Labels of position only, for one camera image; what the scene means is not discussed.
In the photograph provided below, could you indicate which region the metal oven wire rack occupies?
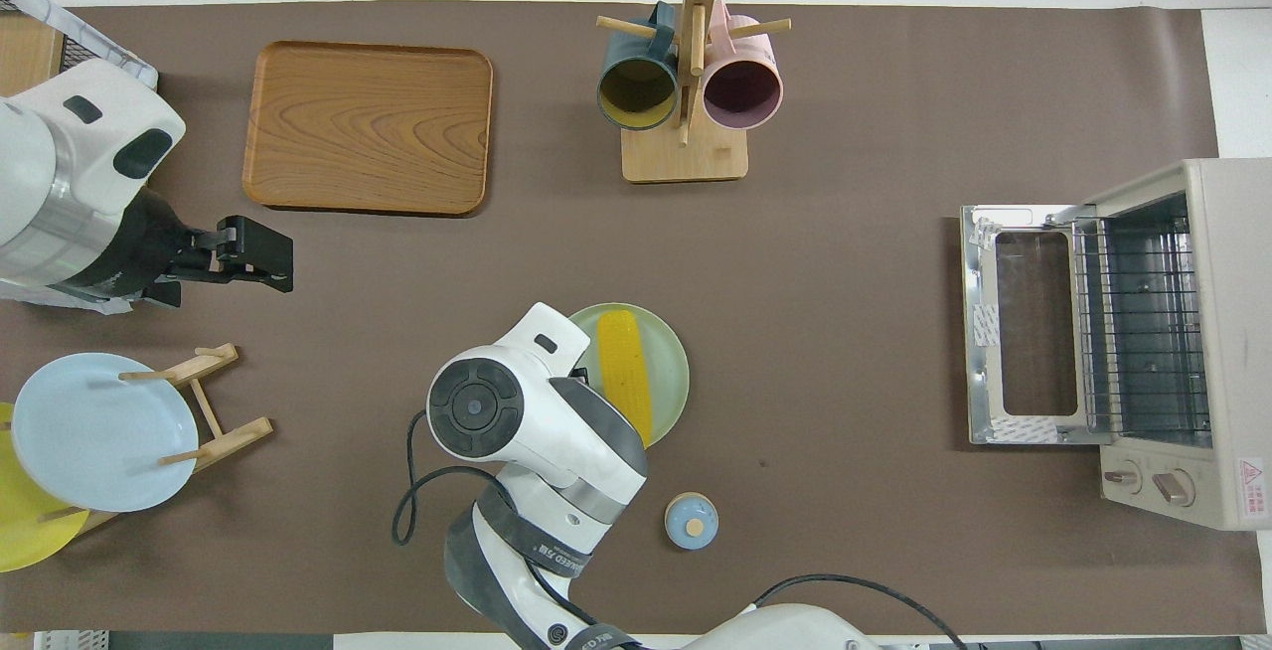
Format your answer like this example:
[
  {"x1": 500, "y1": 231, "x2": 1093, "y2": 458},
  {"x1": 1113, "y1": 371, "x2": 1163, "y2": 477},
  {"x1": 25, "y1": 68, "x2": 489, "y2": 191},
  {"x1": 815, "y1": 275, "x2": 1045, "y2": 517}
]
[{"x1": 1073, "y1": 216, "x2": 1213, "y2": 434}]

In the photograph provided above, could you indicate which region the brown table mat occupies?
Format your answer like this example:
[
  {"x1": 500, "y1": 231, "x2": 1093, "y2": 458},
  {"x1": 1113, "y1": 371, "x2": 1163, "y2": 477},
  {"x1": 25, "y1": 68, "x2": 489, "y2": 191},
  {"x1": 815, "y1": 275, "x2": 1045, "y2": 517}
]
[{"x1": 0, "y1": 0, "x2": 1268, "y2": 636}]

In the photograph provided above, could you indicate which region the black wire basket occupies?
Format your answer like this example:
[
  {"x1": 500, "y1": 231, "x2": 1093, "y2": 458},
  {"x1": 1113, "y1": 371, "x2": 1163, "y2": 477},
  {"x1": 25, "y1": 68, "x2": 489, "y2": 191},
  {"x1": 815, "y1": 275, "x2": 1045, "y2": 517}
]
[{"x1": 0, "y1": 0, "x2": 125, "y2": 75}]

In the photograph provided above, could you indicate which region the wooden plate rack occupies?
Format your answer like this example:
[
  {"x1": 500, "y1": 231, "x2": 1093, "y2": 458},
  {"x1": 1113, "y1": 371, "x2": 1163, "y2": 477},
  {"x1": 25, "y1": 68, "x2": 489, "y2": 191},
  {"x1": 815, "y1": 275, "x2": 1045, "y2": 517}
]
[{"x1": 40, "y1": 342, "x2": 274, "y2": 537}]

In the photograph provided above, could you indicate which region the beige toaster oven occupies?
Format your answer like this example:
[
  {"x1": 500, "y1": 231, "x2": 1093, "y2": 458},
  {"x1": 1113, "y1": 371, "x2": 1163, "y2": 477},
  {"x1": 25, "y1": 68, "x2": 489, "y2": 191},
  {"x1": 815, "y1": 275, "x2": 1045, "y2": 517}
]
[{"x1": 959, "y1": 158, "x2": 1272, "y2": 532}]

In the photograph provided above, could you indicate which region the light blue plate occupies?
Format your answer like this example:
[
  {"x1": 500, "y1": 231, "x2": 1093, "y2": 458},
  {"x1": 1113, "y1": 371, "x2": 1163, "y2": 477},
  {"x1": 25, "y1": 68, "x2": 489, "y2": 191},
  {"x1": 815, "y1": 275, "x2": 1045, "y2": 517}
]
[{"x1": 10, "y1": 352, "x2": 200, "y2": 513}]

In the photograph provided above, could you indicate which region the yellow corn cob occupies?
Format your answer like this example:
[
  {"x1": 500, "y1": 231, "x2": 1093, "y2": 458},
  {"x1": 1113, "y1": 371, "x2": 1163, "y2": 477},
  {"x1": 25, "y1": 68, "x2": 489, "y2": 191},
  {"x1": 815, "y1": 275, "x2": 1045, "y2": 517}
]
[{"x1": 596, "y1": 309, "x2": 655, "y2": 447}]

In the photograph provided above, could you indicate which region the wooden mug rack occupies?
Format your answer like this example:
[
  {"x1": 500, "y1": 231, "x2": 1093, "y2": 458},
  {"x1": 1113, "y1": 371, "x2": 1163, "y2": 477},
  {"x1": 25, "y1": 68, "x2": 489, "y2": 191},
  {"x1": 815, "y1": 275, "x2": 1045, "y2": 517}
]
[{"x1": 596, "y1": 0, "x2": 793, "y2": 184}]

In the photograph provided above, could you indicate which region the yellow plate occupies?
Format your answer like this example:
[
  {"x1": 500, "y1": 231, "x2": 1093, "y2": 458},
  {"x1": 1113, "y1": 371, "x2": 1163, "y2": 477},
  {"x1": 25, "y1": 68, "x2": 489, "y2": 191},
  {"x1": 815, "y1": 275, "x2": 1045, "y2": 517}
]
[{"x1": 0, "y1": 402, "x2": 90, "y2": 573}]

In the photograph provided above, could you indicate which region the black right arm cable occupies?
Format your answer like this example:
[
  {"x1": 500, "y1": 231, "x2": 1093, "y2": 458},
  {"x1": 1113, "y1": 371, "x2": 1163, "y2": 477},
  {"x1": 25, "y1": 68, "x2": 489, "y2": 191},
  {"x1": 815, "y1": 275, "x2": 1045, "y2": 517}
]
[{"x1": 393, "y1": 409, "x2": 970, "y2": 650}]

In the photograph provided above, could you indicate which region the pale green plate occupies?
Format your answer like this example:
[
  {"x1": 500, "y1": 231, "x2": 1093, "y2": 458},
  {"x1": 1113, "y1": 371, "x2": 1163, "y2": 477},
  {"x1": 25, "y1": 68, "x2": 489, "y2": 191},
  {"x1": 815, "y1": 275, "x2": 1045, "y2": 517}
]
[{"x1": 566, "y1": 302, "x2": 691, "y2": 449}]

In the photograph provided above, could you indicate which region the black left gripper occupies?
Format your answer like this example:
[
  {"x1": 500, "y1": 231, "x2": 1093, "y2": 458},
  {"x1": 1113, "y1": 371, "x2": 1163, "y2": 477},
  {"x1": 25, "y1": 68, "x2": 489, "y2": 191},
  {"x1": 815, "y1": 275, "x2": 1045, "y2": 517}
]
[{"x1": 70, "y1": 186, "x2": 295, "y2": 309}]

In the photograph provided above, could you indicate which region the pink mug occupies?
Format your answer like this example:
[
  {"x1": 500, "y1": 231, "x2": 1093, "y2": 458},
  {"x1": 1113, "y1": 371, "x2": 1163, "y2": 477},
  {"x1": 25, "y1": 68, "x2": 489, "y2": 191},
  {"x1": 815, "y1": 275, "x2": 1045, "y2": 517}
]
[{"x1": 702, "y1": 0, "x2": 785, "y2": 131}]

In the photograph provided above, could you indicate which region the dark teal mug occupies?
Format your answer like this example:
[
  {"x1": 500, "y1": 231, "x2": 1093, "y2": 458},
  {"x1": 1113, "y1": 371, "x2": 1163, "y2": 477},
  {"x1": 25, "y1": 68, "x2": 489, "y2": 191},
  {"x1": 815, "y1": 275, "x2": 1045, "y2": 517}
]
[{"x1": 596, "y1": 2, "x2": 681, "y2": 132}]

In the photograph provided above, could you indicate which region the wooden serving tray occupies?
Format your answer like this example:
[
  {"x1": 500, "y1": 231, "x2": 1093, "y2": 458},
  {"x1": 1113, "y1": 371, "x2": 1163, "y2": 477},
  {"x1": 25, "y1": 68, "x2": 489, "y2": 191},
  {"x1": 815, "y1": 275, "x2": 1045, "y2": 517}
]
[{"x1": 241, "y1": 41, "x2": 495, "y2": 218}]

